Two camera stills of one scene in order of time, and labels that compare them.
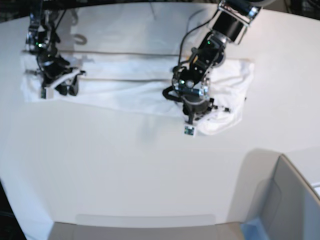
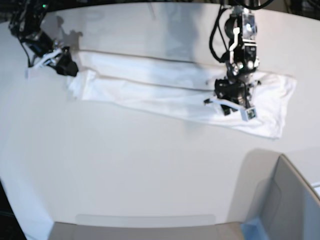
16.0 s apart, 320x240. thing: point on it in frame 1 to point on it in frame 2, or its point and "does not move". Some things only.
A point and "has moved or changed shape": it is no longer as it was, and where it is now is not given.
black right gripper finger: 62,89 to 65,65
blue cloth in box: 253,230 does not move
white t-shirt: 134,82 has moved or changed shape
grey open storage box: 272,190 does not move
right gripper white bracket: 189,128 to 244,110
